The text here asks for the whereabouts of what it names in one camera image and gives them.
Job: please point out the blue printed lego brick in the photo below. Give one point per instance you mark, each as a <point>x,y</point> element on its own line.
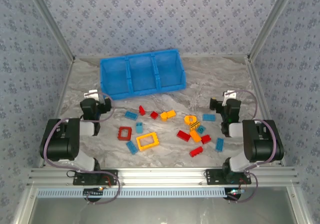
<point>200,128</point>

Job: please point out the yellow black striped lego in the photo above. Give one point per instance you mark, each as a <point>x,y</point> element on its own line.
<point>195,126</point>

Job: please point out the red lego window frame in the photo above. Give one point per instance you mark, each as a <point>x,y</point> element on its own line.
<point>120,134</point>

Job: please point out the small red sloped lego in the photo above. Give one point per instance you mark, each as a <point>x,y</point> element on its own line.
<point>141,110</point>

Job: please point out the blue long lego brick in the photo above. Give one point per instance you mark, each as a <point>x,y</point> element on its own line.
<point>131,147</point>
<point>219,144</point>

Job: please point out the small blue lego brick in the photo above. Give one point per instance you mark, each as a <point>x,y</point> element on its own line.
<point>139,127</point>

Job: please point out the blue three-compartment plastic bin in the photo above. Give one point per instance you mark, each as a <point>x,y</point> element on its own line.
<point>140,71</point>

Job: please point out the yellow lego window frame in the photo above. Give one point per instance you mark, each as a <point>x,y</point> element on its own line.
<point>146,135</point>

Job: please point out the red square lego brick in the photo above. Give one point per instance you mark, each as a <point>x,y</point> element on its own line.
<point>154,115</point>

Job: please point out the yellow lego brick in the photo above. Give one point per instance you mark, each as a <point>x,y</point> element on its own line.
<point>167,115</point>

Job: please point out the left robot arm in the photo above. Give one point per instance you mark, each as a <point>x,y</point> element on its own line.
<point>62,141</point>

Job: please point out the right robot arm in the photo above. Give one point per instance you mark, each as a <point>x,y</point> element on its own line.
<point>262,144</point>

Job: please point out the small red lego brick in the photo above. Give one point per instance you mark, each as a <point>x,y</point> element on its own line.
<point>206,139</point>

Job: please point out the orange lego brick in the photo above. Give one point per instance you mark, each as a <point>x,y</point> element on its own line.
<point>195,136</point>

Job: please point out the large red lego brick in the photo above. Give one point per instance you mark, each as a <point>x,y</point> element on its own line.
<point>183,135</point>

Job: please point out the red long lego brick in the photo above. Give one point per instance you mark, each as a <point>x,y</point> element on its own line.
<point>196,151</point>

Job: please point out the small black controller board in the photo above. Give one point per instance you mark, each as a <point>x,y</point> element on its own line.
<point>92,192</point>
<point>233,192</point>

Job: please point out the grey metal sheet panel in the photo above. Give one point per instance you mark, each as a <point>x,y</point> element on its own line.
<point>160,211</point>

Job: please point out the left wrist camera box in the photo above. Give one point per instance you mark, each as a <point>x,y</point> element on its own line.
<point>91,93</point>

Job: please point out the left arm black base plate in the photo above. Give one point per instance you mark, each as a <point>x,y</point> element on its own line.
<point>112,175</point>

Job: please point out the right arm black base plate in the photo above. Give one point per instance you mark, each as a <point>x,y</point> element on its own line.
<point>212,176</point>

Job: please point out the aluminium mounting rail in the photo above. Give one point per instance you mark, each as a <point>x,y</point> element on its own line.
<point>162,175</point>

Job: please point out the aluminium frame post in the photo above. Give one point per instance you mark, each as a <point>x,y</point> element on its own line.
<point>270,22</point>
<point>51,22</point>

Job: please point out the aluminium frame leg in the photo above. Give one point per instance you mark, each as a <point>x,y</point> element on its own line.
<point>301,216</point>
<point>22,214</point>

